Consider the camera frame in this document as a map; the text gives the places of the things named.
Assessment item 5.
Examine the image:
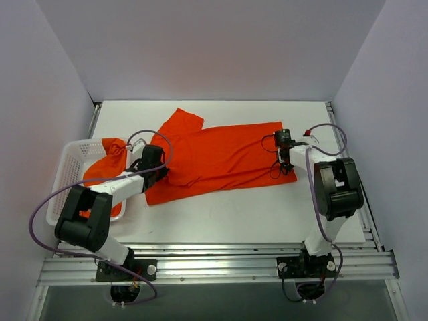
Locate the right aluminium side rail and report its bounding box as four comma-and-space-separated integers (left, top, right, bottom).
324, 101, 382, 251

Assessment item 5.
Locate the aluminium side rail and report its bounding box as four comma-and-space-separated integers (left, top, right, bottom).
88, 102, 102, 139
324, 101, 382, 251

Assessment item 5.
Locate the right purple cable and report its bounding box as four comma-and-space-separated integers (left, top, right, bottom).
304, 122, 348, 300

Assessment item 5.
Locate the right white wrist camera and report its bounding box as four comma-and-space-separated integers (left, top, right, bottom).
301, 130, 320, 146

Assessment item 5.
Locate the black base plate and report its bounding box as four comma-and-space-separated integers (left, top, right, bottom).
276, 255, 337, 279
95, 259, 158, 282

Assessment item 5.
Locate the white plastic basket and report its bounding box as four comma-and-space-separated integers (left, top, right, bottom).
45, 137, 132, 226

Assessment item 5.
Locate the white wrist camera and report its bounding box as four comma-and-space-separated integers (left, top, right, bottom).
126, 138, 147, 157
301, 130, 320, 146

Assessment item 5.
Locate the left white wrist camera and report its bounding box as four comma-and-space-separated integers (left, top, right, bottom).
126, 138, 147, 157

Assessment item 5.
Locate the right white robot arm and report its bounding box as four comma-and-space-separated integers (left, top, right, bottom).
273, 129, 364, 276

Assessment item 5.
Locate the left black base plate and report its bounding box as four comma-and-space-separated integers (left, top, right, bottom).
95, 259, 158, 282

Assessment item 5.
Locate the orange t-shirt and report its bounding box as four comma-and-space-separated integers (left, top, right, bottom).
145, 108, 297, 206
78, 136, 130, 220

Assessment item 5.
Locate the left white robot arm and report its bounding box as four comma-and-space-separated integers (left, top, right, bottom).
55, 144, 169, 280

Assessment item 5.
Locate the left aluminium side rail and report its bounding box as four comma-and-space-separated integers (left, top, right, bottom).
88, 102, 102, 139

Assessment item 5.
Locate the aluminium front rail frame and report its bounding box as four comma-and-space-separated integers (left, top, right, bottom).
37, 241, 399, 286

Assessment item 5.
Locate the right black thin cable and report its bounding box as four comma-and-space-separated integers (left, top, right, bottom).
261, 133, 295, 180

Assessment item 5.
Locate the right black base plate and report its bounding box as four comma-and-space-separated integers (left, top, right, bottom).
276, 255, 337, 279

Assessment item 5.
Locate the orange t-shirt in basket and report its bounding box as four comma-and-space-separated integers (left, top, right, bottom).
78, 136, 130, 220

